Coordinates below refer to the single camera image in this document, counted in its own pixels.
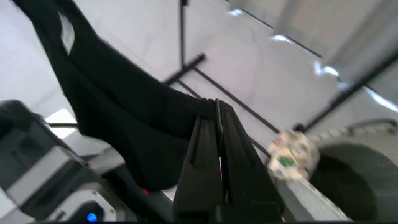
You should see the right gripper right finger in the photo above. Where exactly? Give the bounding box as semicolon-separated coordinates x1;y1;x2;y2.
215;98;285;222

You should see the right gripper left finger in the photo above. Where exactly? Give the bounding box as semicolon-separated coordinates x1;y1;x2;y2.
172;116;226;222

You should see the black garment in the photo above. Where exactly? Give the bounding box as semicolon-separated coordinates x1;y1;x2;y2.
11;0;233;192

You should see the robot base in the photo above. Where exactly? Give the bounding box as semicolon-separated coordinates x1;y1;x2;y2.
0;99;177;222

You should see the white laundry basket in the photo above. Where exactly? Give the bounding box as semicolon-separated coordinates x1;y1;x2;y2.
273;118;398;222

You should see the black clothes rack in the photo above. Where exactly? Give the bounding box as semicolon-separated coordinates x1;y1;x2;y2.
162;0;398;158

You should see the cream printed garment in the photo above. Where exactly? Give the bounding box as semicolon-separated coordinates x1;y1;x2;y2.
266;129;321;182

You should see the white curtain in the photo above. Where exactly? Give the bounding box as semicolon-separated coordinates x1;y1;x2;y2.
228;0;398;125

